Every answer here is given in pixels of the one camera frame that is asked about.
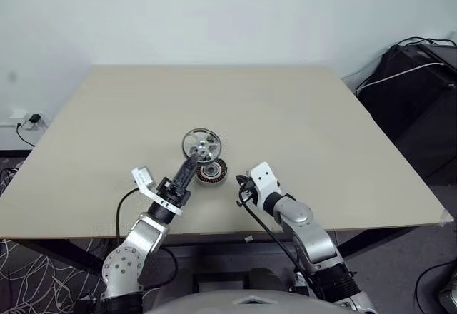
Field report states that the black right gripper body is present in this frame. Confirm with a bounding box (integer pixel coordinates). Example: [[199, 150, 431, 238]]
[[239, 177, 260, 207]]

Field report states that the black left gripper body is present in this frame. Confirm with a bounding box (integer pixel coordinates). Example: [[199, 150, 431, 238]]
[[155, 176, 192, 209]]

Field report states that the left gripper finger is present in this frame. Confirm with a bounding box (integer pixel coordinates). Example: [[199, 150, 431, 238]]
[[176, 154, 197, 187], [182, 156, 201, 191]]

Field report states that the silver spoked rotor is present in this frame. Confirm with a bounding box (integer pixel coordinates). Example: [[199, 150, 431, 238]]
[[181, 128, 224, 162]]

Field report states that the motor housing with copper windings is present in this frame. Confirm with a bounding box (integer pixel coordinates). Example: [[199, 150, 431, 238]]
[[194, 158, 229, 186]]

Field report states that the dark rounded shape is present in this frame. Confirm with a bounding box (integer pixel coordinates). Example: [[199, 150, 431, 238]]
[[248, 267, 294, 294]]

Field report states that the grey robot torso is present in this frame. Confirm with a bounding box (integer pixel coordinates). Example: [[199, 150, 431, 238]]
[[142, 289, 344, 314]]

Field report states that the large black case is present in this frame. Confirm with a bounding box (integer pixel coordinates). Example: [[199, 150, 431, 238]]
[[356, 40, 457, 183]]

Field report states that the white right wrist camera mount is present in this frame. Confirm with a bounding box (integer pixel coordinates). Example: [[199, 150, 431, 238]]
[[248, 162, 281, 216]]

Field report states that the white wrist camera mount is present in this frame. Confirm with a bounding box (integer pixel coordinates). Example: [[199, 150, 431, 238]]
[[248, 162, 281, 216], [131, 166, 185, 218]]

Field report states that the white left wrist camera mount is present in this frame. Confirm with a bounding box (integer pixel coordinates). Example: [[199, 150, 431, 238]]
[[131, 166, 185, 218]]

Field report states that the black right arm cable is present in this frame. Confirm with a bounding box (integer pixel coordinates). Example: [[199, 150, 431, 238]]
[[236, 194, 308, 285]]

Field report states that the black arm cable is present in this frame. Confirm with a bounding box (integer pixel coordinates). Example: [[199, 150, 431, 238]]
[[236, 194, 308, 285], [115, 187, 141, 239]]

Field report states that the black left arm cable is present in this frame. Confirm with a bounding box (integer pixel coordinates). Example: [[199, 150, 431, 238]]
[[115, 187, 141, 239]]

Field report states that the black table frame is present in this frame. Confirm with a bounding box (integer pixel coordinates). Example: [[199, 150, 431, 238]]
[[0, 225, 442, 276]]

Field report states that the black adapter cable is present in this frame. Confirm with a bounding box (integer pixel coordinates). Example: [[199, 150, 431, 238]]
[[15, 121, 36, 148]]

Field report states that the white wall outlet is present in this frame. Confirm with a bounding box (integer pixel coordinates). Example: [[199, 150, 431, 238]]
[[8, 108, 48, 130]]

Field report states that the white cable on case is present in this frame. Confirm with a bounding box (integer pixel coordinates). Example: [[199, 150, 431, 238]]
[[356, 61, 451, 94]]

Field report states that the black floor cable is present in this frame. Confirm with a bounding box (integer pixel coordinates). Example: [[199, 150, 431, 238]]
[[415, 259, 457, 314]]

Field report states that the black cable on case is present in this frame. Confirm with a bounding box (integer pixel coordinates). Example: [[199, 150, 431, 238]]
[[388, 36, 457, 48]]

